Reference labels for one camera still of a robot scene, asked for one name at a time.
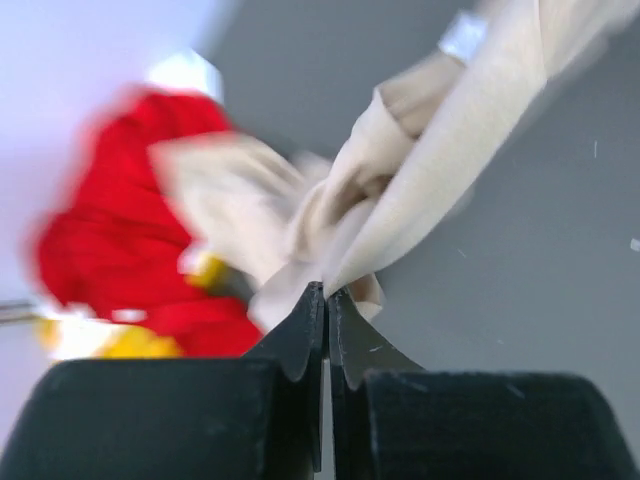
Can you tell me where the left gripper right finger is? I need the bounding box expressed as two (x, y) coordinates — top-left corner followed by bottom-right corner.
(327, 292), (639, 479)

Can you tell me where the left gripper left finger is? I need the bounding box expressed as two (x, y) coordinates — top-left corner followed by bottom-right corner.
(1, 282), (325, 480)

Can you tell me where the beige t shirt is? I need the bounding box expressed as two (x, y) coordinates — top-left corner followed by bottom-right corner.
(149, 1), (639, 332)

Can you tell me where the red t shirt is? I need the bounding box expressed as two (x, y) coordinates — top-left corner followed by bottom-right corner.
(35, 87), (262, 357)

